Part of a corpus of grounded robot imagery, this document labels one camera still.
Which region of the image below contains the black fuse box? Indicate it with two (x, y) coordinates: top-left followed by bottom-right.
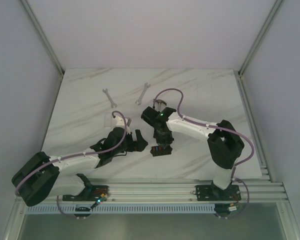
(150, 145), (173, 157)

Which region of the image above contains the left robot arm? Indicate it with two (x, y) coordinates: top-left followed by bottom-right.
(11, 127), (148, 207)

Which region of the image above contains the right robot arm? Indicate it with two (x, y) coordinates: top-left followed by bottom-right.
(141, 106), (245, 201)

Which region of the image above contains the clear fuse box lid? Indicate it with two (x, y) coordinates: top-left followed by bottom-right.
(103, 113), (116, 129)

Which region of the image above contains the right silver wrench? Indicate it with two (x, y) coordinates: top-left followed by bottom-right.
(135, 82), (151, 105)

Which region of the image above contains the silver wrench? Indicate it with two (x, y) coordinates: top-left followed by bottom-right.
(102, 88), (118, 108)
(135, 82), (151, 105)

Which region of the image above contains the left silver wrench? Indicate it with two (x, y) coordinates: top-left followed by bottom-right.
(102, 88), (118, 108)

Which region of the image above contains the black handled claw hammer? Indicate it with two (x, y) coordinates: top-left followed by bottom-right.
(152, 99), (168, 112)

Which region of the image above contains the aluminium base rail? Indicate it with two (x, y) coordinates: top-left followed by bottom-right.
(16, 177), (289, 203)

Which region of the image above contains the grey slotted cable duct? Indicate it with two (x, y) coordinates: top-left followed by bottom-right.
(26, 203), (216, 215)

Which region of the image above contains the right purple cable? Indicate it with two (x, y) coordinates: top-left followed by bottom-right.
(152, 88), (256, 221)

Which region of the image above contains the purple cable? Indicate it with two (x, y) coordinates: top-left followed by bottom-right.
(152, 88), (256, 221)
(14, 110), (128, 221)

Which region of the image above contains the right aluminium frame post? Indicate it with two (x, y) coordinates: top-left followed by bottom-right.
(237, 0), (284, 75)

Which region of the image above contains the aluminium frame post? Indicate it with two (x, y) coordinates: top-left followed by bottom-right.
(21, 0), (65, 75)
(237, 0), (284, 75)

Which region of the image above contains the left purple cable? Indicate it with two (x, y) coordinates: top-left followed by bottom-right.
(14, 110), (128, 221)

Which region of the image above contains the left aluminium frame post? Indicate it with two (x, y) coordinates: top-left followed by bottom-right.
(21, 0), (65, 75)

